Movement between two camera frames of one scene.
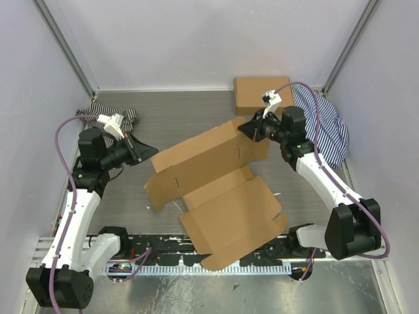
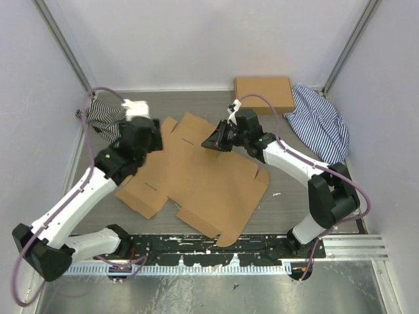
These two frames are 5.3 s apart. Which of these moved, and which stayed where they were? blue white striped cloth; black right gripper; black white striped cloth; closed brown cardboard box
Moved: black right gripper
Stayed: closed brown cardboard box; black white striped cloth; blue white striped cloth
